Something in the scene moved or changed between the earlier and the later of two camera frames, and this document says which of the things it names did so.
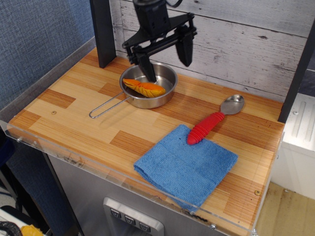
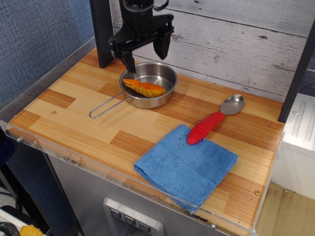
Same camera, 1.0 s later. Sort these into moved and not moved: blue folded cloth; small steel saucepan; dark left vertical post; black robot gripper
Moved: black robot gripper
Not moved: blue folded cloth; small steel saucepan; dark left vertical post
